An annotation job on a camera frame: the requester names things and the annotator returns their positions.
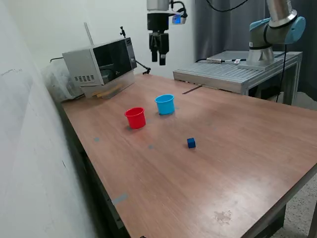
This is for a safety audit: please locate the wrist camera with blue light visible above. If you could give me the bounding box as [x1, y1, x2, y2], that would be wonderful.
[171, 9, 188, 25]

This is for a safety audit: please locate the dark metal strip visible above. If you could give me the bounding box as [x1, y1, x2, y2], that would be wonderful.
[182, 85, 203, 95]

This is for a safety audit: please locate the blue plastic cup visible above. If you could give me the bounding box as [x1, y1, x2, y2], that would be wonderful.
[155, 94, 175, 116]

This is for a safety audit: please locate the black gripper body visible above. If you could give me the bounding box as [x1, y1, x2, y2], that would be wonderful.
[147, 12, 170, 34]

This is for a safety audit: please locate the aluminium mounting platform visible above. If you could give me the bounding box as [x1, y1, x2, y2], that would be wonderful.
[172, 51, 303, 105]

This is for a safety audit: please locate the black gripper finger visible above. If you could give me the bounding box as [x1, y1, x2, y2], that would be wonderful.
[158, 33, 170, 66]
[149, 31, 159, 62]

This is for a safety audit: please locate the silver microwave oven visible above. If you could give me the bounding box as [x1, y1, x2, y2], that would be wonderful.
[61, 37, 138, 100]

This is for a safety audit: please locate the thin black hanging cable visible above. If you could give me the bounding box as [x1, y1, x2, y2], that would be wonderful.
[275, 43, 288, 103]

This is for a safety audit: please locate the red plastic cup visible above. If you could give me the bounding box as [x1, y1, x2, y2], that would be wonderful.
[124, 107, 146, 129]

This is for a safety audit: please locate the thin metal rod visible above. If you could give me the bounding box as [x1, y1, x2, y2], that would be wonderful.
[84, 22, 95, 47]

